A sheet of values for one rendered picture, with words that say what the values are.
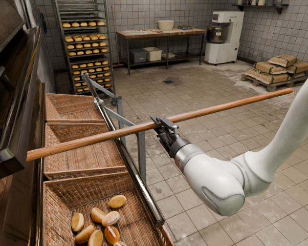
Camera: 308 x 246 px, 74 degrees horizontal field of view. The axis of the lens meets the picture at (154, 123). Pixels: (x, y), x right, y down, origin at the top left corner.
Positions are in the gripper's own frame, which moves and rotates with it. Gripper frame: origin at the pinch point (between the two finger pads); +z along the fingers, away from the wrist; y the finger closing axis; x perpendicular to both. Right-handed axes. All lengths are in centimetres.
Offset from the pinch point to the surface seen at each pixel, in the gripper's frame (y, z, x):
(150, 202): 2.3, -30.1, -16.5
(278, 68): 76, 199, 366
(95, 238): 55, 0, -32
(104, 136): -1.0, -1.1, -20.8
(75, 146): -0.3, -1.5, -30.7
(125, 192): 61, 25, -10
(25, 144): -21, -27, -38
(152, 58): 88, 424, 193
